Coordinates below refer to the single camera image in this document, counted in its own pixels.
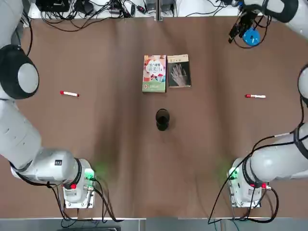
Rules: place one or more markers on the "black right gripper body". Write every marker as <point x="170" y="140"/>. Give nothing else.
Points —
<point x="249" y="16"/>

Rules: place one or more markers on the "red-capped whiteboard marker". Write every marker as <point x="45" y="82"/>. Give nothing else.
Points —
<point x="256" y="96"/>
<point x="69" y="93"/>

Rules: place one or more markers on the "dark book with hand picture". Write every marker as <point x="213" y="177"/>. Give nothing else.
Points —
<point x="179" y="74"/>

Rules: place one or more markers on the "colourful green cookbook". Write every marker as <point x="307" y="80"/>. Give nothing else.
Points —
<point x="154" y="74"/>

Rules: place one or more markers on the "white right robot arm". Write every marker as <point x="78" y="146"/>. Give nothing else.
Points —
<point x="272" y="166"/>

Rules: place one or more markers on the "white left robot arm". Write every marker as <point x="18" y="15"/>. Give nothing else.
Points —
<point x="19" y="134"/>

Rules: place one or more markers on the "black mesh pen holder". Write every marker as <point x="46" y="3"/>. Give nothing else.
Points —
<point x="162" y="120"/>

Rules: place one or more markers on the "blue desk lamp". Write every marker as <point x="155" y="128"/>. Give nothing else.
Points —
<point x="251" y="38"/>

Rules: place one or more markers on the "grey box device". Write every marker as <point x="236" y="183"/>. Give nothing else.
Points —
<point x="151" y="5"/>

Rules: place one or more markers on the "black power adapter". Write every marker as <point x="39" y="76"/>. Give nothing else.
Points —
<point x="83" y="7"/>

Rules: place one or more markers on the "black box device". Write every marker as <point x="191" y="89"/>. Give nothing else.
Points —
<point x="53" y="6"/>

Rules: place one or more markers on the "aluminium frame post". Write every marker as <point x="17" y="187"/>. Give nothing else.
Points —
<point x="159" y="12"/>
<point x="27" y="22"/>

